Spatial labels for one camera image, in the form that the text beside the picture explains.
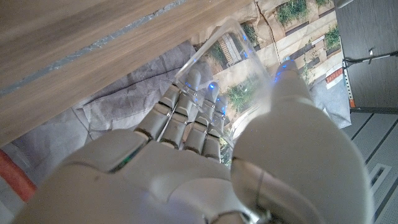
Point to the printed fabric backdrop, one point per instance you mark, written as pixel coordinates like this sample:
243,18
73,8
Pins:
109,102

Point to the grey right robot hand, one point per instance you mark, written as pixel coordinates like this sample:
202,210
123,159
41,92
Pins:
174,177

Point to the grey tape outline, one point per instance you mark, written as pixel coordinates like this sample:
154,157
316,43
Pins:
91,46

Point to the black wall-mounted rod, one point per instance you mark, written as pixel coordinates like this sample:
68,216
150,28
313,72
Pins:
370,57

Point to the clear glass beaker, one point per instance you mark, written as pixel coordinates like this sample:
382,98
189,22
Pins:
236,62

